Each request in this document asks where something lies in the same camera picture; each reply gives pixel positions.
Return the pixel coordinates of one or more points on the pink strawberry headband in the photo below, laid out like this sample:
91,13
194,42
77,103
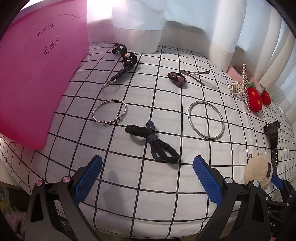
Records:
258,96

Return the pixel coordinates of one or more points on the brown hair clip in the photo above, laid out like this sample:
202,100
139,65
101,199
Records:
199,73
192,76

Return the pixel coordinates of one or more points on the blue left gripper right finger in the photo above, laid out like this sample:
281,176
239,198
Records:
206,176

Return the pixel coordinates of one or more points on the small silver bangle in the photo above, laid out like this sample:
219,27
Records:
109,111

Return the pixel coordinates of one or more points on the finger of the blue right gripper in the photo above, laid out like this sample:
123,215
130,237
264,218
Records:
276,181

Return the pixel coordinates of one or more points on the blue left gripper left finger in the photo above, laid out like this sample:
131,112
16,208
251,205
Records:
85,177

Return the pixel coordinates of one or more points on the cream fluffy pompom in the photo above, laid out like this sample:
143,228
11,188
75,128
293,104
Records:
259,169

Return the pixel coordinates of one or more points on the white curtain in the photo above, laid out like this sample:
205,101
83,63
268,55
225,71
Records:
227,32

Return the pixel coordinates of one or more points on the pink plastic tub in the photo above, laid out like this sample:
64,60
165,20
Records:
40,51

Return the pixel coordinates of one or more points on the black wrist watch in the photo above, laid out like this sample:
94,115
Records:
271,131

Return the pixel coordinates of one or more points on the pearl hair claw clip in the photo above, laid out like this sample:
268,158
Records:
239,84

